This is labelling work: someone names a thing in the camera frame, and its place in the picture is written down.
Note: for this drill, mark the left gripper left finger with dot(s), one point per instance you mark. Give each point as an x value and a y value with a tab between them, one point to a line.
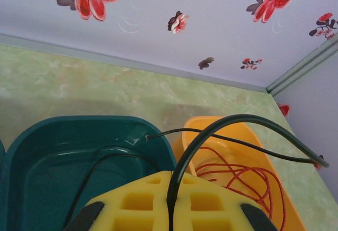
137	202

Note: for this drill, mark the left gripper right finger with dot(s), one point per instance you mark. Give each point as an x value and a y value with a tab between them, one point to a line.
211	204

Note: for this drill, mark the orange plastic bin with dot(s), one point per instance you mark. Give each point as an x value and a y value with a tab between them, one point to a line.
229	129

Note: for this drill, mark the teal plastic bin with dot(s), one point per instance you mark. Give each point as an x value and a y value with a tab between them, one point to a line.
52	141
1	162

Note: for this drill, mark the aluminium corner post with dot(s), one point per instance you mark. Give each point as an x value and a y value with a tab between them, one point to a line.
298	68

